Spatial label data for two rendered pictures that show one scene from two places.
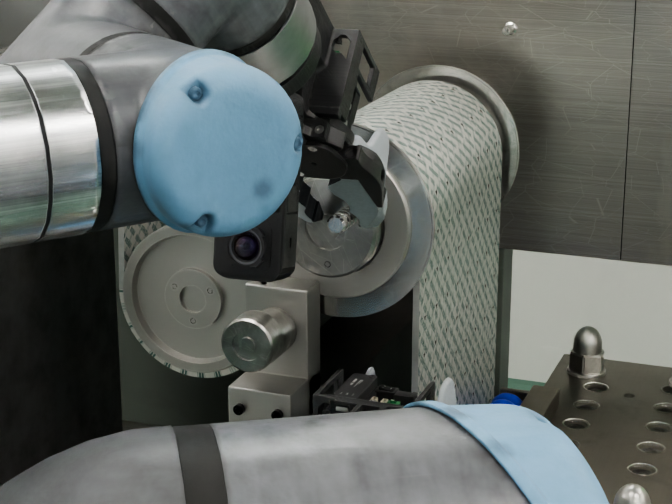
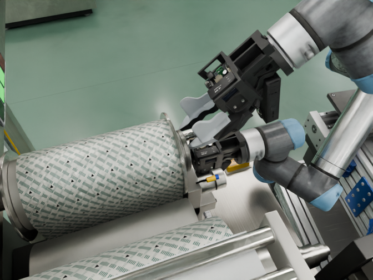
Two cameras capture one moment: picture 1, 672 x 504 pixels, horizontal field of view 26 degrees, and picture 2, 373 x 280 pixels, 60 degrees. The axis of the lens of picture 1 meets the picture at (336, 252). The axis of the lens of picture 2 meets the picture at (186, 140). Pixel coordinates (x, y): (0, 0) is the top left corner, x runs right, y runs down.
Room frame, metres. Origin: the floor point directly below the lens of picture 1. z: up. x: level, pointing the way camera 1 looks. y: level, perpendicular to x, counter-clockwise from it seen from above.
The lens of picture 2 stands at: (1.22, 0.27, 1.71)
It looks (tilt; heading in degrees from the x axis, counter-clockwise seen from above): 52 degrees down; 231
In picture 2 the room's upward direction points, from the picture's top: straight up
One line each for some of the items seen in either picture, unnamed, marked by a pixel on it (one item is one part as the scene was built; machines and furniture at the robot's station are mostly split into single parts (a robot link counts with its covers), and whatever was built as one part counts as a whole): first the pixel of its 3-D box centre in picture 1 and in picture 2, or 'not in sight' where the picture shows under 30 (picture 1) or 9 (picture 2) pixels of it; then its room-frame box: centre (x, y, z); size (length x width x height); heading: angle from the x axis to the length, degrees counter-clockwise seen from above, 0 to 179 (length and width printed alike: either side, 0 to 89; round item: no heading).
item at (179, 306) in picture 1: (257, 254); (123, 255); (1.18, 0.07, 1.18); 0.26 x 0.12 x 0.12; 159
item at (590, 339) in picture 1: (587, 349); not in sight; (1.28, -0.24, 1.05); 0.04 x 0.04 x 0.04
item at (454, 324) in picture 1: (457, 352); not in sight; (1.11, -0.10, 1.11); 0.23 x 0.01 x 0.18; 159
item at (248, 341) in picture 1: (252, 341); (217, 178); (0.96, 0.06, 1.18); 0.04 x 0.02 x 0.04; 69
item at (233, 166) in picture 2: not in sight; (233, 158); (0.75, -0.07, 0.91); 0.07 x 0.07 x 0.02; 69
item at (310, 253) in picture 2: not in sight; (304, 258); (1.03, 0.26, 1.34); 0.06 x 0.03 x 0.03; 159
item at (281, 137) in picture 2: not in sight; (277, 138); (0.74, 0.04, 1.11); 0.11 x 0.08 x 0.09; 159
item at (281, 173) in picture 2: not in sight; (274, 165); (0.74, 0.06, 1.01); 0.11 x 0.08 x 0.11; 101
